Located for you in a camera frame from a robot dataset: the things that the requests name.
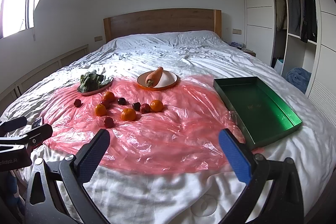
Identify dark red wrinkled fruit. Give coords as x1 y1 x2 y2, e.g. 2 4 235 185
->
73 99 82 108

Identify orange mandarin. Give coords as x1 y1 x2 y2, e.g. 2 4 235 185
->
103 92 115 102
120 108 137 121
150 100 164 113
94 104 107 117

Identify small red apple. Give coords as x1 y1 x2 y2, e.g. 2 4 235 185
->
139 103 151 114
100 100 110 109

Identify dark plum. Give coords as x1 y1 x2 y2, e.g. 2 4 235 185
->
132 102 141 111
117 97 126 105

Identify white bed sheet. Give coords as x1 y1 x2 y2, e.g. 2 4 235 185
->
1 31 335 223

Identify green metal tray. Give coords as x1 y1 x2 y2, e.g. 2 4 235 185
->
213 77 302 150

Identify pink plastic sheet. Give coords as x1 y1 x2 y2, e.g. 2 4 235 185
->
42 75 244 174

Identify green bok choy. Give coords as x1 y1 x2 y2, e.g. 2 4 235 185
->
78 71 109 92

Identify patterned white plate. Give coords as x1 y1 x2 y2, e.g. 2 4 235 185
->
76 77 114 96

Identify orange rimmed white plate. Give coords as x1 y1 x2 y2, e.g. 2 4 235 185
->
137 71 178 91

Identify white paper bag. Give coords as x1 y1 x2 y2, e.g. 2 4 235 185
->
274 59 284 75

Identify blue blanket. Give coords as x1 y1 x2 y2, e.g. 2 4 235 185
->
285 67 311 94

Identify carrot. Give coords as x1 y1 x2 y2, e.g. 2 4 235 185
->
145 67 163 87

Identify wooden nightstand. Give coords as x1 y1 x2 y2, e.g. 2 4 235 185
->
238 47 256 57

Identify wooden headboard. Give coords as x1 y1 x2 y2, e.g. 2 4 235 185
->
103 8 222 42

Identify white wardrobe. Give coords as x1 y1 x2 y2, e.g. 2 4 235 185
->
244 0 335 122

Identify hanging dark clothes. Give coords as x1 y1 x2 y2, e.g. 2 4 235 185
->
288 0 317 43

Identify beige wall switch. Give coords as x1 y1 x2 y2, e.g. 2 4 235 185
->
94 36 103 42

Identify beige wall socket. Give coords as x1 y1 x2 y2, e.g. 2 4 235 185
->
232 29 242 35

